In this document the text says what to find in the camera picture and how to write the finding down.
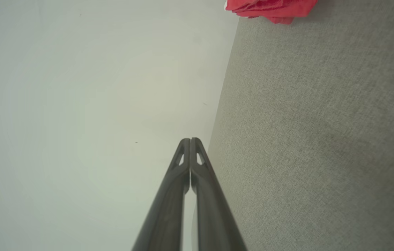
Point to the red shorts white trim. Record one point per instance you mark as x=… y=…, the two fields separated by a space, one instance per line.
x=273 y=8

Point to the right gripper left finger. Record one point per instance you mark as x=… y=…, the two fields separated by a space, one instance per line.
x=169 y=209

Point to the grey fabric mat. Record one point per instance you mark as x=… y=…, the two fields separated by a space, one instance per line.
x=315 y=139

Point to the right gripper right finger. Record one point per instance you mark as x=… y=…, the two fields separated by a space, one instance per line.
x=210 y=209

